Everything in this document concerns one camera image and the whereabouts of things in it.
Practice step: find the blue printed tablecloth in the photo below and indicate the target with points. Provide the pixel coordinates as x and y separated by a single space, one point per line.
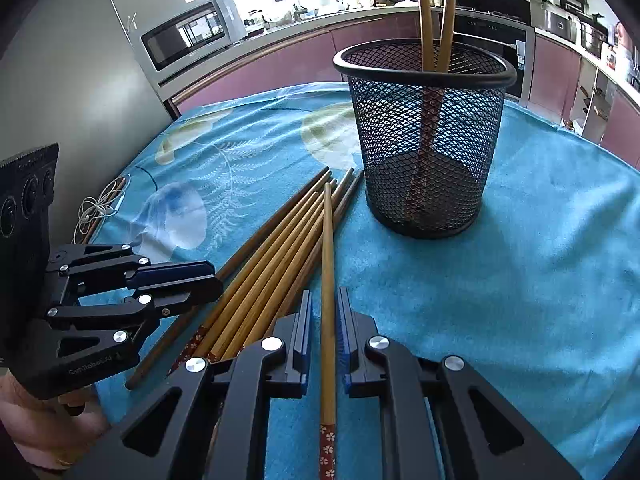
500 285

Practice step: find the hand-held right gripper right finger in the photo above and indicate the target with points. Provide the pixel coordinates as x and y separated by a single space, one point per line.
344 345

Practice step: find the bunch of wooden chopsticks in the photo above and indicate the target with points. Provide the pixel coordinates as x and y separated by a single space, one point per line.
280 245

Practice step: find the pink curved kitchen cabinet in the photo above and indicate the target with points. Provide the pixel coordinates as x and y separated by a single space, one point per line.
280 60

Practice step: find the black mesh utensil holder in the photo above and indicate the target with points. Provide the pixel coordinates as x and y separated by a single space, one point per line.
380 160

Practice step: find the brown wooden stick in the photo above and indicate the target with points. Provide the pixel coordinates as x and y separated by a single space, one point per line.
116 185

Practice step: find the steel rectangular container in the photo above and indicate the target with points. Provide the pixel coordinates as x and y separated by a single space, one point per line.
559 24

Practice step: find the silver microwave oven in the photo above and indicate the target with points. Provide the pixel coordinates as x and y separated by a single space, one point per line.
182 35

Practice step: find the grey steel refrigerator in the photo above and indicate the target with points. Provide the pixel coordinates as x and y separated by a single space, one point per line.
75 60

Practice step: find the steel cooking pot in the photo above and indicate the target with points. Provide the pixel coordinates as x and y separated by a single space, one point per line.
592 40

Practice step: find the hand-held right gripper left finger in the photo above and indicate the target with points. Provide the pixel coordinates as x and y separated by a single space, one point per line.
305 340

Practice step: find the person's left hand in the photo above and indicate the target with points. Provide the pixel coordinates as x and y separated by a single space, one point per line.
45 425

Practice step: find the pink kitchen cabinet row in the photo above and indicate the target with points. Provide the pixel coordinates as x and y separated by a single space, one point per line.
550 75

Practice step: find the black built-in oven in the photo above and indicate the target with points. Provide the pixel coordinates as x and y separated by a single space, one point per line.
500 55

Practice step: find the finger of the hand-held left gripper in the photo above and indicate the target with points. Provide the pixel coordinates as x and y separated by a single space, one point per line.
195 294
185 270

